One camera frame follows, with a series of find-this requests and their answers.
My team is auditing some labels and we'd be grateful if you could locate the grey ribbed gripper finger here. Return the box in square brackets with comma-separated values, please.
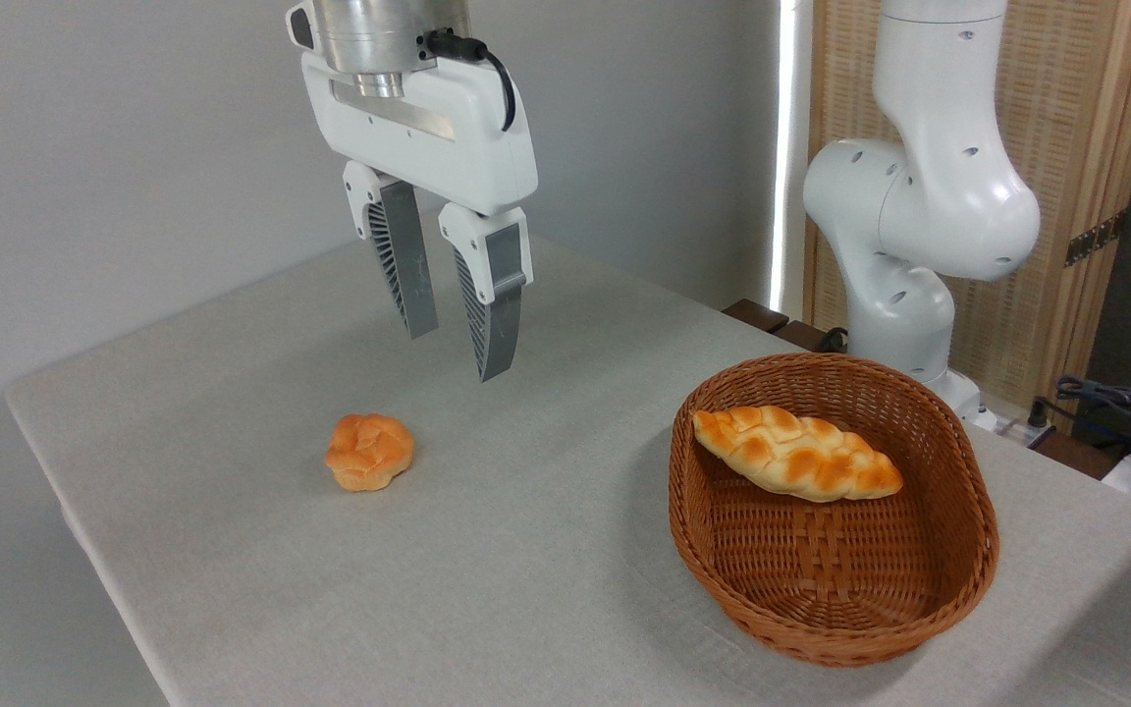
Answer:
[439, 203, 534, 383]
[343, 160, 439, 340]

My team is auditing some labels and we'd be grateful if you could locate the brown oval wicker basket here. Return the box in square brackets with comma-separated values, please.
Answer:
[669, 353, 1001, 669]

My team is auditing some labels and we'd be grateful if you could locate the blue and black cable bundle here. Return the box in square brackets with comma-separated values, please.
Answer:
[1030, 374, 1131, 464]

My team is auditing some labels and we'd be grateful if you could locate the grey tablecloth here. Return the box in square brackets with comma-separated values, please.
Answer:
[4, 208, 1131, 707]

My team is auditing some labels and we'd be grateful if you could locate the round knotted bread roll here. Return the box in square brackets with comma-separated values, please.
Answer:
[325, 413, 416, 493]

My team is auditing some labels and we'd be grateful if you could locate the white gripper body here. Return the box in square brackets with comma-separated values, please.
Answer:
[300, 49, 539, 218]

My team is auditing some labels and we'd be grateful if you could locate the bamboo folding screen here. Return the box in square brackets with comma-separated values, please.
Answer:
[805, 0, 1131, 418]

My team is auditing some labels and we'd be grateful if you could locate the long braided bread loaf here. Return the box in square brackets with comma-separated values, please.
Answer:
[691, 405, 905, 504]

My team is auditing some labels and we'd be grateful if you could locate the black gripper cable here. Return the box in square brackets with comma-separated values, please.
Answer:
[422, 29, 518, 134]

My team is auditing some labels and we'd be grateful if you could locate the dark brown wooden board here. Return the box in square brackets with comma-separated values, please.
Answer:
[722, 299, 851, 354]

